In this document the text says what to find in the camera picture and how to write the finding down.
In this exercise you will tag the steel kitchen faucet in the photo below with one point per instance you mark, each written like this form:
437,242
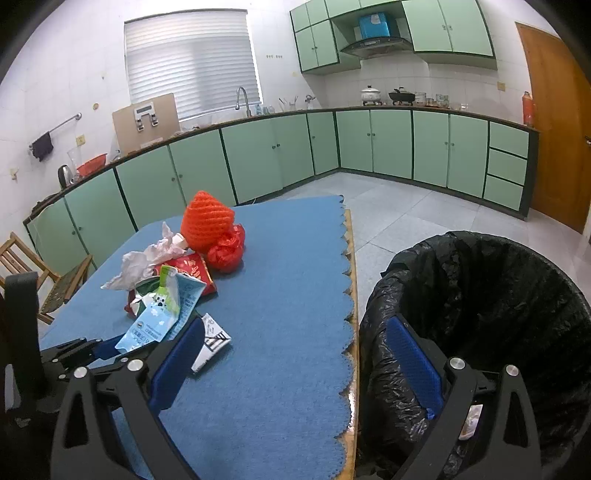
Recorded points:
240,92

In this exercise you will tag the red plastic bag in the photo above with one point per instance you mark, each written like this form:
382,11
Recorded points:
226,254

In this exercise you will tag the wooden chair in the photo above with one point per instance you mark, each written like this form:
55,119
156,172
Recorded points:
18,258

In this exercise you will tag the blue box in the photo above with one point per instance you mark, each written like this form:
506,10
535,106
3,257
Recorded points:
375,26

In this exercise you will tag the black wok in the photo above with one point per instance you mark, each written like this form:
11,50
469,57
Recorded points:
400,97

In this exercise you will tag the brown wooden door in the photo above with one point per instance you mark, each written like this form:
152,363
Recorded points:
554,129

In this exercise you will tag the orange foam fruit net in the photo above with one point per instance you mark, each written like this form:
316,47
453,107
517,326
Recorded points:
205,221

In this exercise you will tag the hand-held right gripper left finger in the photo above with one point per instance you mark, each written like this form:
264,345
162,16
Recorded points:
178,364

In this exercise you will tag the green white crumpled carton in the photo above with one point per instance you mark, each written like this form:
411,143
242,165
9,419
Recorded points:
147,290

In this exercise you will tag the glass jar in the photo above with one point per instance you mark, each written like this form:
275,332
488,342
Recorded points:
420,98
443,100

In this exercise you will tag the steel towel bar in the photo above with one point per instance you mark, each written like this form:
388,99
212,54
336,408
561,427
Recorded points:
62,123

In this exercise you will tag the green base cabinet run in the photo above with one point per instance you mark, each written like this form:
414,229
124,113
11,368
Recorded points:
258,157

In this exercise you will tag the black range hood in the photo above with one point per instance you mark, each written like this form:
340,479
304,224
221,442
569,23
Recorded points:
376,46

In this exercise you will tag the brown cardboard sheet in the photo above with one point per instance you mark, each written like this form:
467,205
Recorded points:
124,134

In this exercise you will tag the white window blind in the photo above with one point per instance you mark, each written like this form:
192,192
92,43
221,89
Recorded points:
194,60

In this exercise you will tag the green wall cabinets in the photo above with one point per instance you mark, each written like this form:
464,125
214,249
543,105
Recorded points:
318,46

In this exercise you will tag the red plastic basin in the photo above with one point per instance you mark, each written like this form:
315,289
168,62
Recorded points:
92,166

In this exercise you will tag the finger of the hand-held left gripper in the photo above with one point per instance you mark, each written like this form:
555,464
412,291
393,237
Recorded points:
108,349

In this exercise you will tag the steel electric kettle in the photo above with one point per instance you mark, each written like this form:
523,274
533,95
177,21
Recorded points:
66,176

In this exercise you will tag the crumpled white tissue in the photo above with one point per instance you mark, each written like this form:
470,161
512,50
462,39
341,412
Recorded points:
134,267

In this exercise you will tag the wooden table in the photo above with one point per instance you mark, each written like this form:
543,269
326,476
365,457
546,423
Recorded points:
349,230

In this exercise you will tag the bin with black liner bag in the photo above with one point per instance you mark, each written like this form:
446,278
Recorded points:
485,295

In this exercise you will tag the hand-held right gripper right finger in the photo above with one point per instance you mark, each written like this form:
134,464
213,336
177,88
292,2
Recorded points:
415,364

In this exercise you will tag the red snack wrapper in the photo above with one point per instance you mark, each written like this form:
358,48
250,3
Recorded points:
194,267

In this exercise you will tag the blue white milk carton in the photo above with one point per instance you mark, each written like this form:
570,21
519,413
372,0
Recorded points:
157,325

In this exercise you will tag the utensil holder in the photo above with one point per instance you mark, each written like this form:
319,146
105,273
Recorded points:
286,104

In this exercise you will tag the white black striped packet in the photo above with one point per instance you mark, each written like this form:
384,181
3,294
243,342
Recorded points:
210,341

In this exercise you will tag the blue felt table mat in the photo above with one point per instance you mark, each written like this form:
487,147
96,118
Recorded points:
277,300

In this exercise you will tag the dark hanging towel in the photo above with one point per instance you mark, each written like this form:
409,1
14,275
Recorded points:
42,146

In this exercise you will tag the white cooking pot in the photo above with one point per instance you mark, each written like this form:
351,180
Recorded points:
371,94

